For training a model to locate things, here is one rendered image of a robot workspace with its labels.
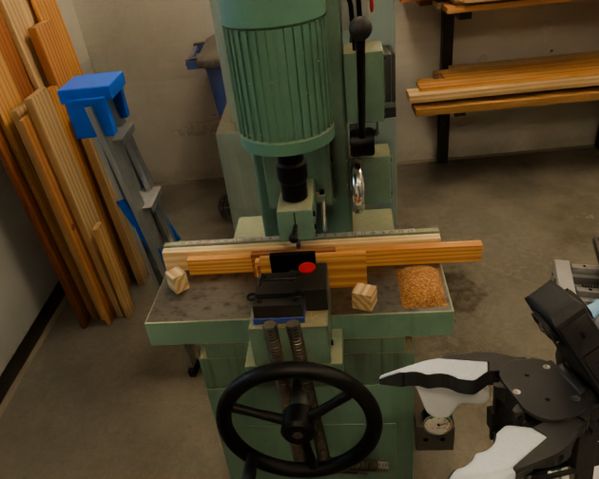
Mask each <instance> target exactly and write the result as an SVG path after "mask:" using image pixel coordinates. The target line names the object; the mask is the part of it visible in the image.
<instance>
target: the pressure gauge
mask: <svg viewBox="0 0 599 479"><path fill-rule="evenodd" d="M421 417H422V423H423V424H422V426H423V429H424V431H426V432H427V433H429V434H433V435H442V434H446V433H448V432H450V431H451V430H452V429H453V428H454V419H453V414H451V415H450V416H449V417H447V418H437V417H433V416H431V415H429V414H428V413H427V412H426V410H425V409H424V410H423V411H422V413H421ZM448 422H449V423H448ZM444 423H446V424H444ZM437 424H439V425H441V424H443V425H441V426H438V425H437Z"/></svg>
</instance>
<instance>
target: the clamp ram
mask: <svg viewBox="0 0 599 479"><path fill-rule="evenodd" d="M269 259H270V266H271V272H272V273H285V272H299V266H300V264H302V263H304V262H312V263H317V259H316V251H299V252H281V253H270V255H269Z"/></svg>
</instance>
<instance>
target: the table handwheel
mask: <svg viewBox="0 0 599 479"><path fill-rule="evenodd" d="M289 378H292V389H291V400H290V405H288V406H287V407H285V408H284V410H283V412H282V413H277V412H270V411H265V410H261V409H256V408H253V407H249V406H245V405H242V404H239V403H236V402H237V401H238V400H239V398H240V397H241V396H242V395H243V394H244V393H246V392H247V391H249V390H251V389H252V388H254V387H256V386H259V385H260V384H263V383H266V382H270V381H274V380H280V379H289ZM299 379H309V380H315V381H318V382H322V383H325V384H328V385H331V386H333V387H336V388H338V389H340V390H342V391H343V393H340V394H339V395H337V396H336V397H334V398H332V399H331V400H329V401H327V402H325V403H323V404H322V405H320V406H318V407H316V408H314V409H313V408H312V407H310V396H309V393H307V392H306V391H303V390H302V389H301V387H300V381H299ZM353 398H354V399H355V400H356V401H357V402H358V404H359V405H360V406H361V408H362V409H363V411H364V414H365V417H366V430H365V433H364V435H363V436H362V438H361V439H360V441H359V442H358V443H357V444H356V445H355V446H354V447H353V448H351V449H350V450H348V451H346V452H345V453H343V454H341V455H339V456H336V457H333V458H330V459H326V460H321V461H317V459H316V457H315V454H314V452H313V450H312V447H311V443H310V441H311V440H313V439H314V437H315V435H316V420H317V419H318V418H320V417H322V416H323V415H325V414H326V413H328V412H329V411H331V410H333V409H334V408H336V407H338V406H340V405H342V404H344V403H345V402H347V401H349V400H351V399H353ZM232 412H233V413H237V414H242V415H246V416H251V417H255V418H259V419H262V420H265V421H269V422H273V423H276V424H280V425H281V428H280V433H281V436H282V437H283V438H284V439H285V440H286V441H288V442H290V443H292V444H296V445H301V446H302V448H303V451H304V453H305V456H306V459H307V462H293V461H286V460H281V459H278V458H275V457H272V456H269V455H266V454H264V453H262V452H260V451H258V450H255V449H254V448H252V447H251V446H249V445H248V444H247V443H245V442H244V441H243V440H242V439H241V437H240V436H239V435H238V433H237V432H236V430H235V428H234V426H233V422H232ZM216 424H217V428H218V431H219V434H220V436H221V438H222V441H223V442H224V444H225V445H226V446H227V447H228V448H229V449H230V450H231V451H232V452H233V453H234V454H235V455H237V456H238V457H239V458H240V459H241V460H242V461H244V462H245V460H246V458H247V454H248V453H249V452H254V453H256V454H257V469H260V470H263V471H266V472H269V473H272V474H276V475H280V476H286V477H294V478H316V477H323V476H329V475H333V474H337V473H340V472H343V471H345V470H348V469H350V468H352V467H354V466H356V465H357V464H359V463H360V462H362V461H363V460H364V459H365V458H366V457H368V456H369V455H370V453H371V452H372V451H373V450H374V449H375V447H376V446H377V443H378V441H379V439H380V436H381V434H382V428H383V421H382V413H381V410H380V407H379V405H378V403H377V401H376V399H375V397H374V396H373V395H372V393H371V392H370V391H369V390H368V389H367V388H366V387H365V386H364V385H363V384H362V383H360V382H359V381H358V380H357V379H355V378H354V377H352V376H351V375H349V374H347V373H345V372H343V371H341V370H338V369H336V368H333V367H330V366H327V365H323V364H319V363H314V362H307V361H281V362H274V363H269V364H265V365H262V366H259V367H257V368H254V369H252V370H250V371H248V372H246V373H244V374H242V375H240V376H239V377H237V378H236V379H235V380H233V381H232V382H231V383H230V384H229V385H228V386H227V387H226V389H225V390H224V391H223V393H222V395H221V397H220V399H219V402H218V405H217V409H216Z"/></svg>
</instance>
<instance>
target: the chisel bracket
mask: <svg viewBox="0 0 599 479"><path fill-rule="evenodd" d="M306 183H307V193H308V197H307V198H306V199H305V200H303V201H298V202H288V201H284V200H283V198H282V193H281V188H280V196H279V202H278V207H277V220H278V227H279V233H280V241H289V239H288V237H289V235H290V234H291V233H292V230H293V225H294V224H297V225H298V233H297V234H298V235H299V240H313V239H314V238H315V233H316V229H317V224H316V217H317V203H316V201H315V193H316V187H315V180H314V179H307V180H306Z"/></svg>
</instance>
